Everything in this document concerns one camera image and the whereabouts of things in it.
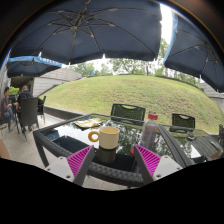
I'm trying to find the large navy patio umbrella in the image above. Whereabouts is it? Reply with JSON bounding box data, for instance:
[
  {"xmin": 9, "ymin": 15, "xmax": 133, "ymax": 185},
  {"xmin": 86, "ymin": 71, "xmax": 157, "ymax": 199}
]
[{"xmin": 9, "ymin": 0, "xmax": 163, "ymax": 65}]

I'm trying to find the red-capped drink bottle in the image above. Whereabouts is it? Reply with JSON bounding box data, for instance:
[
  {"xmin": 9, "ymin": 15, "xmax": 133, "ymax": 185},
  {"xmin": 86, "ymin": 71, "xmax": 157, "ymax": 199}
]
[{"xmin": 139, "ymin": 113, "xmax": 160, "ymax": 151}]

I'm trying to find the dark patio chair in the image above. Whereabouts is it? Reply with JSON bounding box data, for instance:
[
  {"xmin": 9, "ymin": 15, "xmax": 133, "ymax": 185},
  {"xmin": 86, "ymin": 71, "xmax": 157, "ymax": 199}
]
[
  {"xmin": 218, "ymin": 123, "xmax": 224, "ymax": 148},
  {"xmin": 37, "ymin": 95, "xmax": 47, "ymax": 124}
]

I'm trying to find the navy umbrella with lettered band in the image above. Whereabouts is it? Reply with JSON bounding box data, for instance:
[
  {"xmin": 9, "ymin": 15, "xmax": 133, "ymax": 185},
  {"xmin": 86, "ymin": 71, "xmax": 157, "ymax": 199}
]
[{"xmin": 6, "ymin": 55, "xmax": 64, "ymax": 78}]

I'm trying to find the wide dark wicker chair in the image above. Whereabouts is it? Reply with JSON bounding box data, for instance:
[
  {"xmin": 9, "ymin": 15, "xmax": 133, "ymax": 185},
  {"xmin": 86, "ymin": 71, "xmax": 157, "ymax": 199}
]
[{"xmin": 110, "ymin": 103, "xmax": 147, "ymax": 122}]

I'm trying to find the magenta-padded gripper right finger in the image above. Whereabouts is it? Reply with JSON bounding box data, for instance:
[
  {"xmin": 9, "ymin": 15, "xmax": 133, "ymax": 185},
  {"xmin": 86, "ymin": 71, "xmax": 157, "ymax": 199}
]
[{"xmin": 132, "ymin": 144, "xmax": 183, "ymax": 185}]

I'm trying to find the dark wicker armchair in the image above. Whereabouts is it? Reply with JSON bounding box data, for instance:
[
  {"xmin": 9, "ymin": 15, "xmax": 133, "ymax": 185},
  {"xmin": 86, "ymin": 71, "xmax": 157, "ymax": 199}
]
[{"xmin": 18, "ymin": 97, "xmax": 40, "ymax": 133}]

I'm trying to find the narrow dark wicker chair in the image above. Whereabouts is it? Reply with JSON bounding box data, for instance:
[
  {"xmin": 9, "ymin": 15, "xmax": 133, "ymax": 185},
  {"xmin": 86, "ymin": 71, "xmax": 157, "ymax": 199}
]
[{"xmin": 171, "ymin": 113, "xmax": 196, "ymax": 129}]

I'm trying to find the cream yellow mug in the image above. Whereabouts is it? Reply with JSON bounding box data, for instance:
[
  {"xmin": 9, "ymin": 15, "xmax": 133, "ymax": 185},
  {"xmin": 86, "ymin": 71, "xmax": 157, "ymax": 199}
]
[{"xmin": 87, "ymin": 125, "xmax": 120, "ymax": 150}]

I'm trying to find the yellow snack bag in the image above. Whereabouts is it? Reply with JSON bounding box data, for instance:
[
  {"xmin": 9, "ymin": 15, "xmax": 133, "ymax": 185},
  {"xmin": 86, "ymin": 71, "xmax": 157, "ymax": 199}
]
[{"xmin": 73, "ymin": 118, "xmax": 105, "ymax": 129}]

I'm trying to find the navy umbrella with blue edge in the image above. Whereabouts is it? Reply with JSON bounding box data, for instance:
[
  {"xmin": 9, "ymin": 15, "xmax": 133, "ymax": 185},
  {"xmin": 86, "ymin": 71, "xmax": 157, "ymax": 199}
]
[{"xmin": 163, "ymin": 13, "xmax": 224, "ymax": 93}]

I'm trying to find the small dark ashtray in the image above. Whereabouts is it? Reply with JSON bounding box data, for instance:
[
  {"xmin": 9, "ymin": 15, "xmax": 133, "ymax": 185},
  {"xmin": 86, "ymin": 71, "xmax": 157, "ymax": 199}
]
[{"xmin": 186, "ymin": 131, "xmax": 197, "ymax": 141}]

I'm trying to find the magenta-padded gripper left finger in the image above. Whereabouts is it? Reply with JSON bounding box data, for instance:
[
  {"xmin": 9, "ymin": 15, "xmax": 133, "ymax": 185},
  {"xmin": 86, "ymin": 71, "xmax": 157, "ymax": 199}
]
[{"xmin": 44, "ymin": 144, "xmax": 96, "ymax": 187}]

